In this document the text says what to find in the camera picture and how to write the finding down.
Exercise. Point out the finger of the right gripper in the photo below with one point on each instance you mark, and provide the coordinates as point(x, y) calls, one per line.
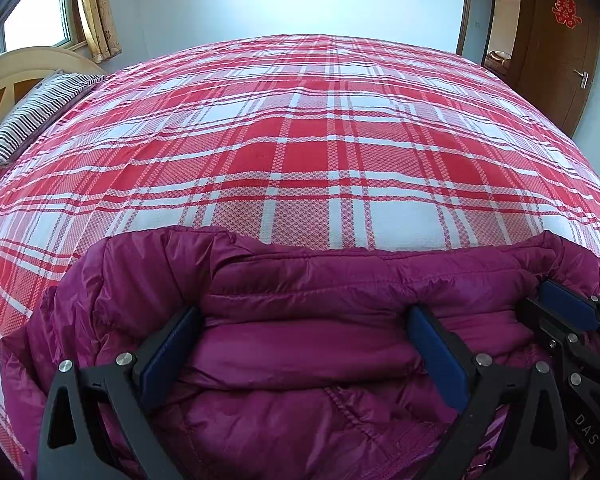
point(577, 371)
point(581, 313)

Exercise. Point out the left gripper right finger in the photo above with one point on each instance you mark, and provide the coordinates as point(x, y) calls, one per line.
point(533, 443)

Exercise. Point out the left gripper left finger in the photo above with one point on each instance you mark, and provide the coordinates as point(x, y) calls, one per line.
point(74, 441)

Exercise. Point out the magenta puffer jacket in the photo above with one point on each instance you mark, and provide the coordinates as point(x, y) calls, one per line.
point(303, 371)

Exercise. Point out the brown wooden door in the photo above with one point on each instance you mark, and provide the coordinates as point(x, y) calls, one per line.
point(545, 55)

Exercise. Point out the red white plaid bedsheet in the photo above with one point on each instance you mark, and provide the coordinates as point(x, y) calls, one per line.
point(315, 141)

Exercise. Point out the red paper door decoration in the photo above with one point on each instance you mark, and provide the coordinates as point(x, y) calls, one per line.
point(565, 13)

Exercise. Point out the striped grey pillow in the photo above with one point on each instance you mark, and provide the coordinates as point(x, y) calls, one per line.
point(46, 102)

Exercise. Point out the cream wooden headboard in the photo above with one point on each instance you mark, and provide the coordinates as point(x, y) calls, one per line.
point(22, 69)

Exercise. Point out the right yellow curtain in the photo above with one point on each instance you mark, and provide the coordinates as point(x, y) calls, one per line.
point(98, 26)

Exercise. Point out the silver door handle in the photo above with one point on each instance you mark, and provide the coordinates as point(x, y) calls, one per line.
point(584, 76)

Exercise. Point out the window with frame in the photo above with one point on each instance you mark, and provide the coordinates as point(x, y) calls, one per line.
point(34, 23)

